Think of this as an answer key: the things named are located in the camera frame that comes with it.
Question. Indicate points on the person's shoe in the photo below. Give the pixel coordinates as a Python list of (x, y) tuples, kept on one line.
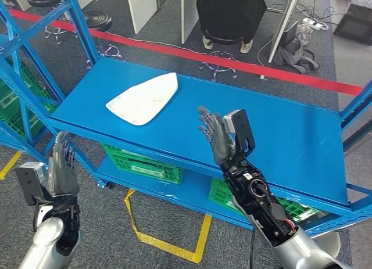
[(7, 2)]

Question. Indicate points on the blue metal shelf rack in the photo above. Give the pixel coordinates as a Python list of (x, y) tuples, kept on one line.
[(261, 136), (24, 117)]

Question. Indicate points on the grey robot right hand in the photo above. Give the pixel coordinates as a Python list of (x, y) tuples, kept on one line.
[(220, 140)]

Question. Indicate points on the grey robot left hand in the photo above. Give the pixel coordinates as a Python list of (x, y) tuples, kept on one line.
[(63, 175)]

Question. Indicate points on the yellow floor tape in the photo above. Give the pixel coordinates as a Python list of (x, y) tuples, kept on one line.
[(10, 165), (204, 232)]

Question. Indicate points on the red barrier belt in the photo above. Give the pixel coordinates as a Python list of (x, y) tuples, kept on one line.
[(290, 75)]

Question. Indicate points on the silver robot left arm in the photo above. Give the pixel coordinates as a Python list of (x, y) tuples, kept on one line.
[(46, 236)]

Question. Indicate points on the white plastic shell part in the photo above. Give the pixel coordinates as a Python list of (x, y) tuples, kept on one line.
[(142, 101)]

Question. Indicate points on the black flat case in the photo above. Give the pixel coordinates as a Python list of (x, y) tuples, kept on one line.
[(353, 24)]

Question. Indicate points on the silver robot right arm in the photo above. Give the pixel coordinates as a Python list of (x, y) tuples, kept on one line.
[(299, 252)]

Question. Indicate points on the white power strip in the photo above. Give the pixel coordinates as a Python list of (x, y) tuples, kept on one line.
[(315, 24)]

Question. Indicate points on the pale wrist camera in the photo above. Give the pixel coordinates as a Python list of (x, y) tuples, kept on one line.
[(242, 130), (29, 182)]

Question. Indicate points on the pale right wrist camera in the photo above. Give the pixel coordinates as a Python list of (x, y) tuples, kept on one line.
[(242, 130)]

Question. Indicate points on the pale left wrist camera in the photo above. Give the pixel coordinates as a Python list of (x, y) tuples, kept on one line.
[(29, 182)]

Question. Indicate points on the green plastic crate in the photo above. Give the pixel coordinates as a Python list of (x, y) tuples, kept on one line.
[(145, 167), (10, 109), (220, 194)]

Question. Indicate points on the grey backpack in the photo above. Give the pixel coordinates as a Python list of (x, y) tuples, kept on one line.
[(293, 51)]

